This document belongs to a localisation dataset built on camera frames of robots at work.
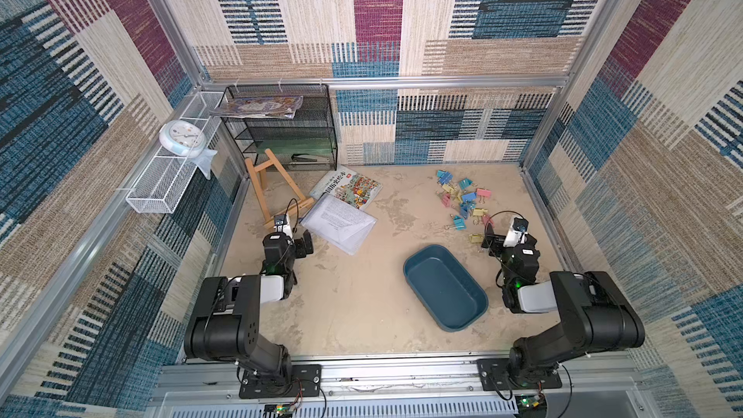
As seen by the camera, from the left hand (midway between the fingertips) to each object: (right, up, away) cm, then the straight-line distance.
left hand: (291, 231), depth 94 cm
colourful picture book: (+16, +15, +20) cm, 30 cm away
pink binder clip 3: (+52, +10, +11) cm, 55 cm away
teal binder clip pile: (+61, +16, +17) cm, 65 cm away
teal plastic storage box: (+47, -16, -7) cm, 50 cm away
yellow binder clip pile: (+55, +14, +17) cm, 59 cm away
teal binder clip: (+56, +2, +7) cm, 57 cm away
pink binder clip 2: (+66, +3, +9) cm, 66 cm away
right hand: (+68, +3, -4) cm, 68 cm away
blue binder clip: (+60, +11, +12) cm, 62 cm away
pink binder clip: (+67, +13, +15) cm, 70 cm away
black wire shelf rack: (+1, +32, +16) cm, 36 cm away
